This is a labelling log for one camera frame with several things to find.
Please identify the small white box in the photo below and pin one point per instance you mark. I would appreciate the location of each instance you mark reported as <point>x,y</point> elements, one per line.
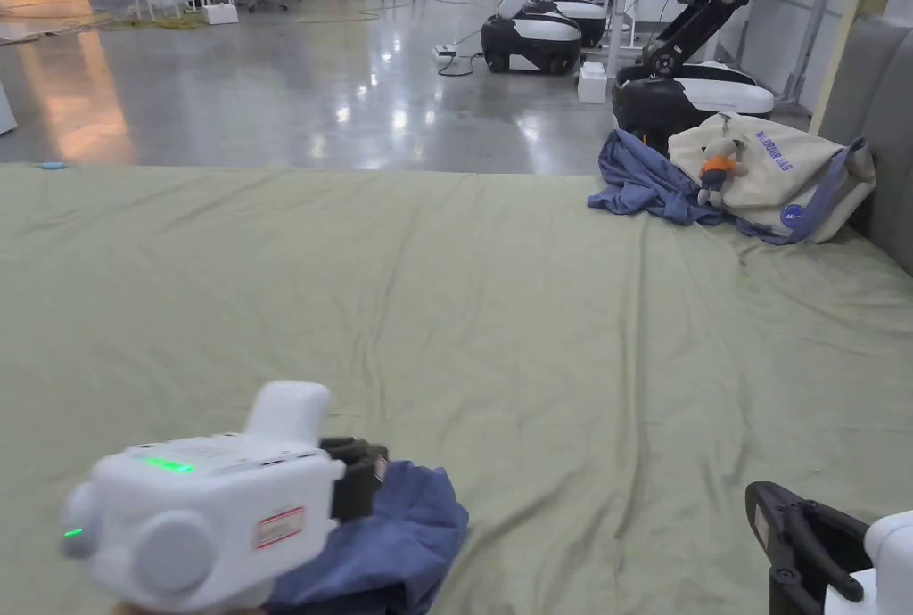
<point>592,82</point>

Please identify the person's left hand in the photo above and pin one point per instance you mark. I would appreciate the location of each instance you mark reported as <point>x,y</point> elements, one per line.
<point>114,608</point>

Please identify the white power strip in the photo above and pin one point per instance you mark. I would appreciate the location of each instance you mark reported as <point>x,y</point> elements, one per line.
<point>444,52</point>

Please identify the white carton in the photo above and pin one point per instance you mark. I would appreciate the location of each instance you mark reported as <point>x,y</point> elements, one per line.
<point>220,14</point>

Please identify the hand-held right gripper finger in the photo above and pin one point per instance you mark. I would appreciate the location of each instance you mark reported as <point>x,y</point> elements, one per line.
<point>838,533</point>
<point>774,536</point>

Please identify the grey padded headboard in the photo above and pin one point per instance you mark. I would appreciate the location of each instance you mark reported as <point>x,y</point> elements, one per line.
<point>884,87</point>

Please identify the bunched blue garment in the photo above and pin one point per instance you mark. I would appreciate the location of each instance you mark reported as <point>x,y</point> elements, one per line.
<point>635,180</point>

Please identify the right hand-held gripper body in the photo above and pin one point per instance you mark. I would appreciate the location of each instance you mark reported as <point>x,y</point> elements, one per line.
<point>891,565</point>

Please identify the dark blue shirt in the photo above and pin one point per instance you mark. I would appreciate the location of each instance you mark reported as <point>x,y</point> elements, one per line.
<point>399,529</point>

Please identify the black and white robot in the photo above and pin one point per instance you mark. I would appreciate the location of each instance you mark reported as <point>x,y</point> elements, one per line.
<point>685,44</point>

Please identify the small plush toy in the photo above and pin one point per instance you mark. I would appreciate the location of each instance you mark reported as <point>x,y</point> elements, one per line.
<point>715,169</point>

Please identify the bed with pale green sheet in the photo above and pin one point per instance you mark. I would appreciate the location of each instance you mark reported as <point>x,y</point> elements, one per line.
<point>456,330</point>

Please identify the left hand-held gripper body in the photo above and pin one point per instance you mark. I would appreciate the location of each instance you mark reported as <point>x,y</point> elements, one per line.
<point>178,501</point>

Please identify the cream tote bag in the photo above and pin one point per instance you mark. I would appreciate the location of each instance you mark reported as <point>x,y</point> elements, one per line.
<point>777,180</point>

